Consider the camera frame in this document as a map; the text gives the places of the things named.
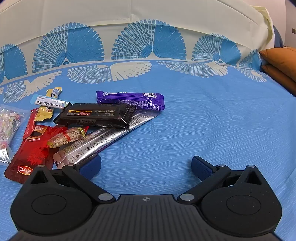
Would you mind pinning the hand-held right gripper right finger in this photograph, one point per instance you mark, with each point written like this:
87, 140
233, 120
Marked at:
201, 166

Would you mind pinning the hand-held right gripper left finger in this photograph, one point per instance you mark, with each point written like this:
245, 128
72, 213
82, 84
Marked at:
91, 168

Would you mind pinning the small red-ended nut packet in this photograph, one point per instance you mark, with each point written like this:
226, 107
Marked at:
67, 136

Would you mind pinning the black cracker packet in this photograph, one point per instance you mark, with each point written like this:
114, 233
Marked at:
92, 114

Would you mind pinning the large red snack packet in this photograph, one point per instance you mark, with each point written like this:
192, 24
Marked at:
30, 157

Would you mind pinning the yellow snack packet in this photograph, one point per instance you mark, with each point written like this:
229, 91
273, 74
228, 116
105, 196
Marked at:
45, 113

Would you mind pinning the slim red snack packet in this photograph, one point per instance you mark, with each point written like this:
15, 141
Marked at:
30, 125

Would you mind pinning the light blue white snack packet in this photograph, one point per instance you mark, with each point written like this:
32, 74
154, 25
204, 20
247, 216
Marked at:
46, 102

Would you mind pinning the purple snack packet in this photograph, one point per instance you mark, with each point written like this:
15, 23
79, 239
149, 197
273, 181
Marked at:
138, 99

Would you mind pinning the clear candy bag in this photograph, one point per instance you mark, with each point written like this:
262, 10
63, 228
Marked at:
9, 125

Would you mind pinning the blue printed bed sheet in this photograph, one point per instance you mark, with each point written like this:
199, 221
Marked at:
185, 115

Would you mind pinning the orange pillow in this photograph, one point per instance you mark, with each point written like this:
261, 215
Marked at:
282, 60
279, 78

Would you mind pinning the blue padded headboard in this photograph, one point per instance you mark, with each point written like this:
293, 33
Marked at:
278, 38

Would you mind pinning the pale yellow cloth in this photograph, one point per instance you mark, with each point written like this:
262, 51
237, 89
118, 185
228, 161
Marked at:
263, 20

